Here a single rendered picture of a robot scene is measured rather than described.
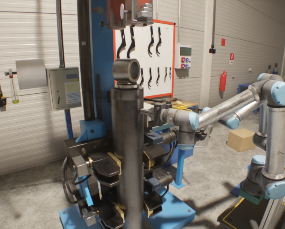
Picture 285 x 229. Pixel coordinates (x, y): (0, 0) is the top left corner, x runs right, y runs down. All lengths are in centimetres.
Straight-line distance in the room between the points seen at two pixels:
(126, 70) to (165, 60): 294
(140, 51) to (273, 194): 304
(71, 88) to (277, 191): 184
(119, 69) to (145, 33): 262
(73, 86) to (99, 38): 60
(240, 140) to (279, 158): 248
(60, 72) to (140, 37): 210
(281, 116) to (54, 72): 176
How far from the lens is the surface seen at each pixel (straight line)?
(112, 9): 132
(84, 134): 137
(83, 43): 138
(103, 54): 151
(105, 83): 153
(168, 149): 284
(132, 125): 114
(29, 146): 325
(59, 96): 186
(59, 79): 184
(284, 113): 115
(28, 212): 258
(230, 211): 198
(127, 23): 100
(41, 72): 179
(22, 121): 311
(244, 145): 381
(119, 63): 112
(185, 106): 214
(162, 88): 401
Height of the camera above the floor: 166
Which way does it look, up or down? 18 degrees down
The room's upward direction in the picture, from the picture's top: straight up
